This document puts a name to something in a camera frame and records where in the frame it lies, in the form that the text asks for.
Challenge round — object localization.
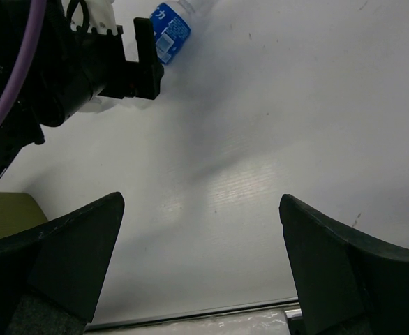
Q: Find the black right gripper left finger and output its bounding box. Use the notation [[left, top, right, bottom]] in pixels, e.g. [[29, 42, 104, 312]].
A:
[[0, 192, 124, 334]]

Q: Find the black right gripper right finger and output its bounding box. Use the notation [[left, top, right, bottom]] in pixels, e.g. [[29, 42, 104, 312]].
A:
[[279, 195, 409, 334]]

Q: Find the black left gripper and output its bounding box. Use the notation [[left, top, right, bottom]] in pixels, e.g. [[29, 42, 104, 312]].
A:
[[33, 17, 164, 127]]

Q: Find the blue label plastic bottle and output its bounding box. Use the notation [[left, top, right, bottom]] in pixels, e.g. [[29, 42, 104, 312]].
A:
[[148, 0, 219, 66]]

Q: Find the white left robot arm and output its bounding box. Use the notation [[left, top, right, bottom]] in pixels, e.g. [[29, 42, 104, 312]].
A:
[[0, 1, 164, 178]]

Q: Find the olive green mesh bin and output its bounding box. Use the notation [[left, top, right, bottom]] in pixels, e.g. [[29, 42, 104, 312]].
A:
[[0, 192, 48, 239]]

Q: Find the aluminium table edge rail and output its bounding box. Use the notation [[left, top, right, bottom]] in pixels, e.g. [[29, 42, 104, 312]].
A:
[[85, 297, 299, 333]]

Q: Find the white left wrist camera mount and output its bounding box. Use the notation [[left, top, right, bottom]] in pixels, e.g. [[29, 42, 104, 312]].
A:
[[61, 0, 118, 36]]

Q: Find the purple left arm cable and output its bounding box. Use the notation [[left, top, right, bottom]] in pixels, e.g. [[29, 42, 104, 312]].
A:
[[0, 0, 47, 144]]

